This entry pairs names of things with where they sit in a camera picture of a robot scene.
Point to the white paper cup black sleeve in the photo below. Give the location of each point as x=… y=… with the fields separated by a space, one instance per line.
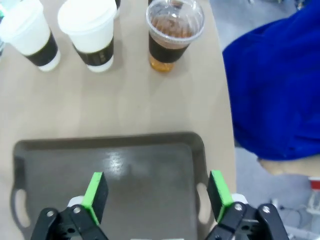
x=90 y=37
x=32 y=37

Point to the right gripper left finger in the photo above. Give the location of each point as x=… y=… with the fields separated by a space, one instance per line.
x=96 y=197

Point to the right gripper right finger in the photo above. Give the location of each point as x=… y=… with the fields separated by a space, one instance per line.
x=220 y=195

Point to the red and white container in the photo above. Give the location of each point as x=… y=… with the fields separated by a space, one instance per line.
x=315 y=183

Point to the iced coffee clear plastic cup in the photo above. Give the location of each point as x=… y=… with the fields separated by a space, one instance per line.
x=172 y=37

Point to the brown plastic serving tray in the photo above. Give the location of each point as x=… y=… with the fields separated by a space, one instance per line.
x=140 y=175

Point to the person in blue sweater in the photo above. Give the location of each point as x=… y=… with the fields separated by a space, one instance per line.
x=275 y=87

